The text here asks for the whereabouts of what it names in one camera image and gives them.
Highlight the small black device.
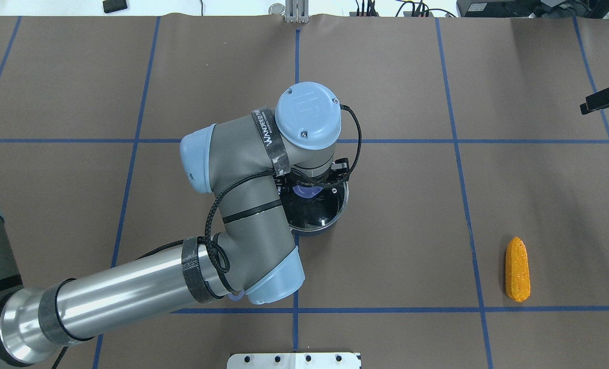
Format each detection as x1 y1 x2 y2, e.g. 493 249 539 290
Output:
101 0 128 14

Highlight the yellow toy corn cob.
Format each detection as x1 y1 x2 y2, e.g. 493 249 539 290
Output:
504 237 531 303

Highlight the aluminium frame post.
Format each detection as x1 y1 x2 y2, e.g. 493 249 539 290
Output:
284 0 310 24

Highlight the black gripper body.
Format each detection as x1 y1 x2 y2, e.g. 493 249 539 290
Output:
275 157 349 198

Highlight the glass pot lid blue knob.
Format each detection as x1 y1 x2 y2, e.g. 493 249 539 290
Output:
287 180 349 230

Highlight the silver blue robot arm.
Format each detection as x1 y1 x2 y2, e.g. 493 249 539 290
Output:
0 81 359 368

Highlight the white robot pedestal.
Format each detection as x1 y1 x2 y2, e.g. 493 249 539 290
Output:
226 352 362 368

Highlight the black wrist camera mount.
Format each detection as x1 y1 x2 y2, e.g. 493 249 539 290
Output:
327 157 351 183

